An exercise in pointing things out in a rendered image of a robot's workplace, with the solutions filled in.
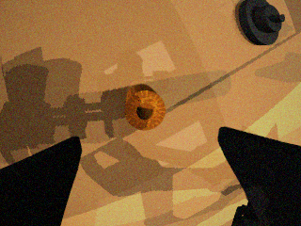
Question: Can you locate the orange knob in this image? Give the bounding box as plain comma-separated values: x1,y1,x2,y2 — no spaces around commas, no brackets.
125,84,166,131

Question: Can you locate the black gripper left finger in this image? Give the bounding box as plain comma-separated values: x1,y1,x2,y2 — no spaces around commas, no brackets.
0,137,82,226

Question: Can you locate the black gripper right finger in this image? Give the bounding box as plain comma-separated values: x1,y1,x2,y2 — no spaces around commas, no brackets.
217,127,301,226

